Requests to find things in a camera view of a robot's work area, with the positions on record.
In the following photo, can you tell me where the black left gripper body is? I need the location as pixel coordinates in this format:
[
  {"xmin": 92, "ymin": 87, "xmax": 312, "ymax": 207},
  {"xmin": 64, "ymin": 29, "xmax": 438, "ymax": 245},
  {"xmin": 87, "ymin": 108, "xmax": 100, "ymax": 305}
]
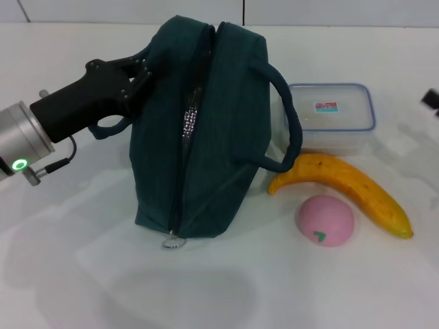
[{"xmin": 29, "ymin": 58, "xmax": 134, "ymax": 144}]

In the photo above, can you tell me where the dark teal insulated lunch bag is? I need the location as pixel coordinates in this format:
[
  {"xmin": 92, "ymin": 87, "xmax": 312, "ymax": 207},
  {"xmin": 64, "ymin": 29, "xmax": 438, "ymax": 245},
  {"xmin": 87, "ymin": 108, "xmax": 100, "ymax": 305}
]
[{"xmin": 87, "ymin": 14, "xmax": 305, "ymax": 241}]

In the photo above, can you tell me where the clear container with blue rim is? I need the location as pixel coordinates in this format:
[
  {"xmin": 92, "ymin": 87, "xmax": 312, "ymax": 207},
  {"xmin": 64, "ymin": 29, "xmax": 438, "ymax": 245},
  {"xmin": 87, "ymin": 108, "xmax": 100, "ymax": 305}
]
[{"xmin": 281, "ymin": 82, "xmax": 377, "ymax": 155}]

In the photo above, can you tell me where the yellow banana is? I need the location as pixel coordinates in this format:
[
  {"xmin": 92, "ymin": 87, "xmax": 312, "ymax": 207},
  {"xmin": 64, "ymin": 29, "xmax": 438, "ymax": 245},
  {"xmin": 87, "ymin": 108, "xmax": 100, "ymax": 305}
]
[{"xmin": 268, "ymin": 153, "xmax": 415, "ymax": 240}]

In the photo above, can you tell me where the metal zipper pull ring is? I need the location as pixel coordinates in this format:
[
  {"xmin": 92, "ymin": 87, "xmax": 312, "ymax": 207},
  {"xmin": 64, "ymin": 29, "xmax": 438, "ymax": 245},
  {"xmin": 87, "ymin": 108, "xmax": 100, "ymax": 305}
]
[{"xmin": 161, "ymin": 230, "xmax": 188, "ymax": 251}]

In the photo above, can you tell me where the pink peach toy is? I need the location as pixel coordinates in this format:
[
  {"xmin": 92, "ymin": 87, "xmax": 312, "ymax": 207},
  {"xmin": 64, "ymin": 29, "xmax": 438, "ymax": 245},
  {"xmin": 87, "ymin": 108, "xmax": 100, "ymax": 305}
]
[{"xmin": 296, "ymin": 195, "xmax": 356, "ymax": 247}]

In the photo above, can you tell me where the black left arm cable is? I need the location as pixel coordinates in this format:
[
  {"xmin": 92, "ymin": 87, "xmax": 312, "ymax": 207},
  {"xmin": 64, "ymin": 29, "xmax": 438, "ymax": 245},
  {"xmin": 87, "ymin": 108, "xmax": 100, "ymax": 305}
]
[{"xmin": 23, "ymin": 135, "xmax": 77, "ymax": 186}]

